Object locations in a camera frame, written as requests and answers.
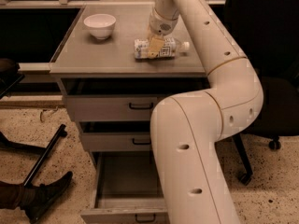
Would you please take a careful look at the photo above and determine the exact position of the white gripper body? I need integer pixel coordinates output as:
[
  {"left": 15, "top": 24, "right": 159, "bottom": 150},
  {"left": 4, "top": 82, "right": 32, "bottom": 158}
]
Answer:
[{"left": 149, "top": 8, "right": 178, "bottom": 35}]

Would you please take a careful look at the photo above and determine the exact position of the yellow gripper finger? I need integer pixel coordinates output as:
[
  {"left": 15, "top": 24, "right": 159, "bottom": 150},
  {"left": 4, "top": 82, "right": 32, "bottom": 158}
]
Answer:
[{"left": 148, "top": 35, "right": 164, "bottom": 59}]

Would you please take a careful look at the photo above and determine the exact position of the clear plastic bottle white cap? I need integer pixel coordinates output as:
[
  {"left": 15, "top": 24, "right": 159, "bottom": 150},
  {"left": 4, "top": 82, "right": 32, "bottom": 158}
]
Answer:
[{"left": 134, "top": 37, "right": 191, "bottom": 59}]

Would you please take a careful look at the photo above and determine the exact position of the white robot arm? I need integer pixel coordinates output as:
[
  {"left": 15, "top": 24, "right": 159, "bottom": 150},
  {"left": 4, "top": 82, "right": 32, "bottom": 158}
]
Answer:
[{"left": 150, "top": 0, "right": 263, "bottom": 224}]

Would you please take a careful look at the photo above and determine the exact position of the grey drawer cabinet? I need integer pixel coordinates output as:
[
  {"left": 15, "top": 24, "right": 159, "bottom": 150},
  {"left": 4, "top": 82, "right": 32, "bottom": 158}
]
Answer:
[{"left": 49, "top": 4, "right": 216, "bottom": 224}]

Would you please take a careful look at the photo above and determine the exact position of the grey top drawer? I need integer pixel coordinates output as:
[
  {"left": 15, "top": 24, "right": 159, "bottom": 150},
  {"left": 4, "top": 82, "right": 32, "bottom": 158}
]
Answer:
[{"left": 62, "top": 77, "right": 209, "bottom": 122}]

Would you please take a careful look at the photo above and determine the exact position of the grey drawer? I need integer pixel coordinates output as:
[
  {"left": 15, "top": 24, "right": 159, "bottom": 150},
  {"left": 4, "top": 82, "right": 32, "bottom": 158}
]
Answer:
[
  {"left": 79, "top": 120, "right": 151, "bottom": 152},
  {"left": 62, "top": 77, "right": 209, "bottom": 122},
  {"left": 81, "top": 151, "right": 170, "bottom": 224}
]

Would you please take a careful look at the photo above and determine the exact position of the grey middle drawer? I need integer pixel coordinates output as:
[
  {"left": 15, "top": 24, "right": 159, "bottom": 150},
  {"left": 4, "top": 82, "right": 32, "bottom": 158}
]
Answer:
[{"left": 79, "top": 120, "right": 151, "bottom": 152}]

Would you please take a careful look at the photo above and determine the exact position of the grey bottom drawer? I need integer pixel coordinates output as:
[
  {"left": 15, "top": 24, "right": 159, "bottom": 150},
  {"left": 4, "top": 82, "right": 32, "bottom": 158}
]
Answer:
[{"left": 81, "top": 151, "right": 170, "bottom": 224}]

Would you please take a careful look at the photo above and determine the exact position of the white ceramic bowl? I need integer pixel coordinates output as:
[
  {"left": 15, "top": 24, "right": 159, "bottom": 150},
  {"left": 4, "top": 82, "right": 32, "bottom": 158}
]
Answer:
[{"left": 84, "top": 14, "right": 116, "bottom": 40}]

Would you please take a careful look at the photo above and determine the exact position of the black office chair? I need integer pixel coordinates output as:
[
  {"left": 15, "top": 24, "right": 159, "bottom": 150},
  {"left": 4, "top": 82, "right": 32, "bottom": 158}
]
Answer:
[{"left": 218, "top": 0, "right": 299, "bottom": 186}]

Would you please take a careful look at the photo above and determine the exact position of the dark stool seat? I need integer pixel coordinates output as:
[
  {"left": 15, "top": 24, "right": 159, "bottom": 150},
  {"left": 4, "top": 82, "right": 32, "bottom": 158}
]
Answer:
[{"left": 0, "top": 58, "right": 24, "bottom": 99}]

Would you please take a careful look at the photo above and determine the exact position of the black chair base left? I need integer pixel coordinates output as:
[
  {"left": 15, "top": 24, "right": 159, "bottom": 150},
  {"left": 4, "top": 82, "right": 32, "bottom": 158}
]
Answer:
[{"left": 0, "top": 124, "right": 67, "bottom": 187}]

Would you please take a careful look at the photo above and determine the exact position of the black shoe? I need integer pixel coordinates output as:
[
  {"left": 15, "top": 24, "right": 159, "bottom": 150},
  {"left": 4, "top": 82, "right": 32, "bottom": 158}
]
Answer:
[{"left": 21, "top": 172, "right": 73, "bottom": 224}]

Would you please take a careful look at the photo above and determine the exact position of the brown trouser leg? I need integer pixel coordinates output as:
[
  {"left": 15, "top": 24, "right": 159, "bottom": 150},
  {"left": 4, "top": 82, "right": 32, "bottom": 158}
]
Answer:
[{"left": 0, "top": 181, "right": 36, "bottom": 210}]

